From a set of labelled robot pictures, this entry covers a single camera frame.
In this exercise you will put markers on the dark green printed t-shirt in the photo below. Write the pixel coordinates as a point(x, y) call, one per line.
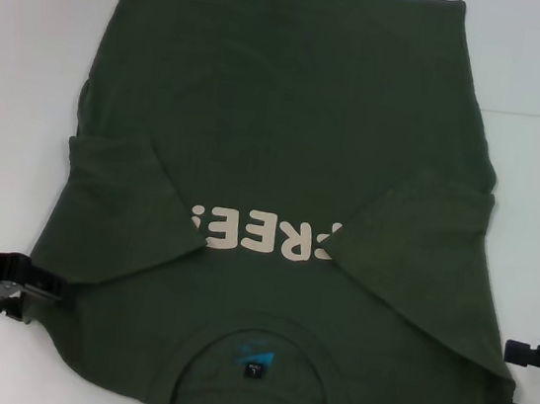
point(283, 139)

